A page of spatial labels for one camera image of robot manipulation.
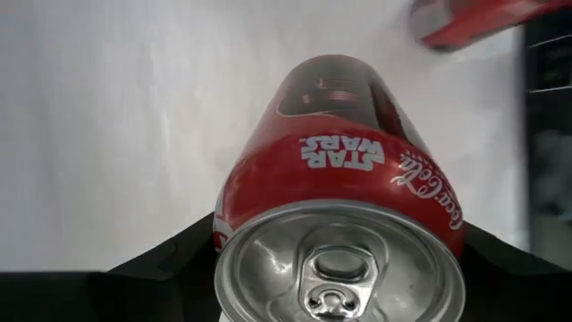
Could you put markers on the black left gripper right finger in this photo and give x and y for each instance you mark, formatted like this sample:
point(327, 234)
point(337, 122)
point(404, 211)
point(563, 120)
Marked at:
point(518, 295)

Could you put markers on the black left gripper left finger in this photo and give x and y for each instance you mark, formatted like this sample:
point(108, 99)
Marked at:
point(111, 299)

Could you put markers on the red Star Wars Coca-Cola can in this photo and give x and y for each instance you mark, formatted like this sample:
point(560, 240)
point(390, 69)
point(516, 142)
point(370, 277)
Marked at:
point(339, 179)

